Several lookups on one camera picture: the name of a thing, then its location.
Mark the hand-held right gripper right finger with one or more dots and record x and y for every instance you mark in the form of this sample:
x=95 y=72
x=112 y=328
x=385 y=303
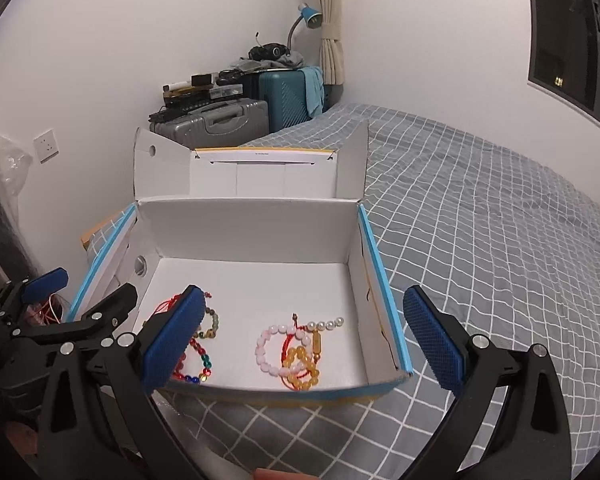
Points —
x=432 y=340

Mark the teal suitcase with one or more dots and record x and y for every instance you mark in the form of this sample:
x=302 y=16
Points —
x=280 y=100

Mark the wooden bed frame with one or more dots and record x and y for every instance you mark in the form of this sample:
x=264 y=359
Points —
x=97 y=230

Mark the white wall socket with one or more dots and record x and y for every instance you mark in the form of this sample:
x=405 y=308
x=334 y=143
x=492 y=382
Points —
x=46 y=146

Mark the person's left forearm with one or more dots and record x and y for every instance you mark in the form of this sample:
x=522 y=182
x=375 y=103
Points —
x=15 y=435

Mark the pile of dark items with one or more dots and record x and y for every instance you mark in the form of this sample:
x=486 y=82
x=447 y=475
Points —
x=270 y=55

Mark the white cardboard box blue rim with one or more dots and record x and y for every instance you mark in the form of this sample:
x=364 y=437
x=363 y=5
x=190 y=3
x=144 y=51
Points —
x=255 y=280

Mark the grey suitcase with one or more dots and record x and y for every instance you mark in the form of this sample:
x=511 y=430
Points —
x=215 y=120

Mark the light blue cloth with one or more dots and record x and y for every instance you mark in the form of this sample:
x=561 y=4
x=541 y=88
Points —
x=314 y=87

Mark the blue desk lamp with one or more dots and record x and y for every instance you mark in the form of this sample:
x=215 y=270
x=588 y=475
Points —
x=310 y=15

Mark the beige curtain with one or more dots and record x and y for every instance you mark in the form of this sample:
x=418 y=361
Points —
x=332 y=25

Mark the stack of flat boxes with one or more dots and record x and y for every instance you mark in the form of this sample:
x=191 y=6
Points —
x=195 y=92

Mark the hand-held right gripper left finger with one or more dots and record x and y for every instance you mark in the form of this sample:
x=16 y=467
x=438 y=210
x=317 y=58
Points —
x=175 y=340

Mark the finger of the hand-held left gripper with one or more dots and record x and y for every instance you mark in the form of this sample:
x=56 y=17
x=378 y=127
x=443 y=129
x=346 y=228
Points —
x=107 y=310
x=45 y=282

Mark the dark window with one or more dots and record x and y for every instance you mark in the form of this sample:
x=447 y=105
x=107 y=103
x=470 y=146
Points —
x=570 y=35

